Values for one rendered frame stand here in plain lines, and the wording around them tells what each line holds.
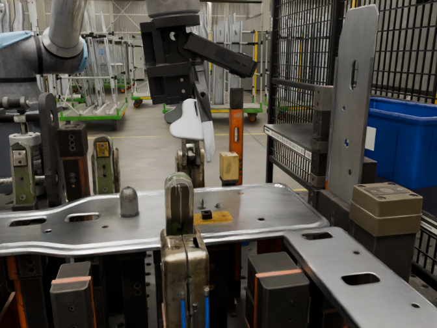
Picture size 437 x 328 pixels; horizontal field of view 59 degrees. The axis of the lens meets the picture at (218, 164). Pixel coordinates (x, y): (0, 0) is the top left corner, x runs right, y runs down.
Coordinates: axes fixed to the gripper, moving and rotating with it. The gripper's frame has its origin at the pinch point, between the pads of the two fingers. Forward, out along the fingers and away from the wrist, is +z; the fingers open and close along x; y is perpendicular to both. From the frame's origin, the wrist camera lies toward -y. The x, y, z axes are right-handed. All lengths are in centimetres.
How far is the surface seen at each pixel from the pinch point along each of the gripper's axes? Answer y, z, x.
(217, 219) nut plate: -0.5, 11.6, 1.3
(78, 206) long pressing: 22.8, 9.4, -10.1
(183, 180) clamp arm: 5.1, -0.1, 13.2
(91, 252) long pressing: 18.9, 10.4, 7.0
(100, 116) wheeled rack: 84, 77, -621
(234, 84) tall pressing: -173, 61, -706
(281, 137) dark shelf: -31, 13, -51
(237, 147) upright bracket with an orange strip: -9.9, 5.7, -19.9
